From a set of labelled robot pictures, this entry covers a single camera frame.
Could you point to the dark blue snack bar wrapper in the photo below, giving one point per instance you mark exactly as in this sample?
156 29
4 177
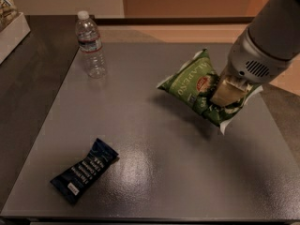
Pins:
74 181

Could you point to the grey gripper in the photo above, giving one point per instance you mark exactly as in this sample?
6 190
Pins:
248 61

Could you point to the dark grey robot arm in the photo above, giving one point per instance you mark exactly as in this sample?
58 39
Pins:
276 29

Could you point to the clear plastic water bottle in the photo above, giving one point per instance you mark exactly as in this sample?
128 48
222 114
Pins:
90 45

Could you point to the green jalapeno chip bag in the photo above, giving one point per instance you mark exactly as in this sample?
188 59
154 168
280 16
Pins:
195 83

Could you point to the white box with snacks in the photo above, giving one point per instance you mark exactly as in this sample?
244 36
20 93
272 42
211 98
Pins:
13 28

